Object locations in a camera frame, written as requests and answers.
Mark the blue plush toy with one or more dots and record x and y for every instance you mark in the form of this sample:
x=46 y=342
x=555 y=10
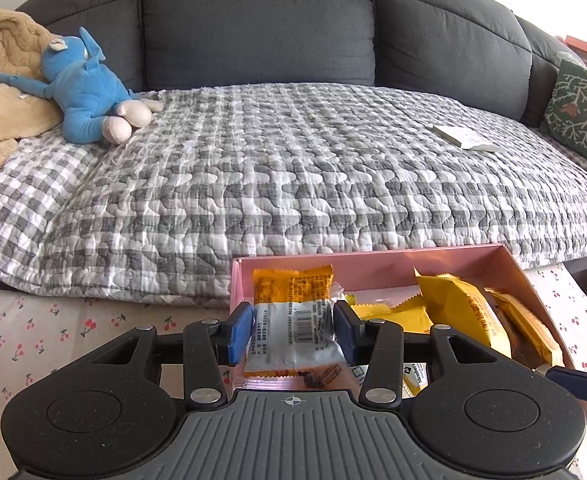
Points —
x=80 y=90

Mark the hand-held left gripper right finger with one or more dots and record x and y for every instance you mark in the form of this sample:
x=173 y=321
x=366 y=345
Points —
x=344 y=332

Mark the orange and silver snack packet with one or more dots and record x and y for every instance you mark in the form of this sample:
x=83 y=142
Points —
x=293 y=325

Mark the pink cardboard box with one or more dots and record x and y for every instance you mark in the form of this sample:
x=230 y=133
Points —
x=373 y=270

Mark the grey checkered quilt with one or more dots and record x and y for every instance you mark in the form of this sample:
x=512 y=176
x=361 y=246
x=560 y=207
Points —
x=298 y=175

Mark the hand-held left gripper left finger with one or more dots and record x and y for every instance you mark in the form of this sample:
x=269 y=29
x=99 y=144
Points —
x=239 y=331

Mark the white paper packet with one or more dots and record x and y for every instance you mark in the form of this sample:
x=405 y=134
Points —
x=466 y=137

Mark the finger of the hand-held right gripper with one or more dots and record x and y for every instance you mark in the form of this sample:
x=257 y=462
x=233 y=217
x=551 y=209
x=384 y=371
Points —
x=576 y=382

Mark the green patterned cushion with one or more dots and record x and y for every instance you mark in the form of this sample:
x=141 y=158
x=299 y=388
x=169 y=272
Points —
x=581 y=105

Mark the cherry print cloth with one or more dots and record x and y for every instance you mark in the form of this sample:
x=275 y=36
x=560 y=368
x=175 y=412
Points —
x=48 y=330

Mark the dark grey sofa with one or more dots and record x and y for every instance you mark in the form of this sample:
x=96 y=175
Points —
x=258 y=25

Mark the beige fleece blanket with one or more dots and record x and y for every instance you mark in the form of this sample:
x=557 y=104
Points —
x=8 y=60

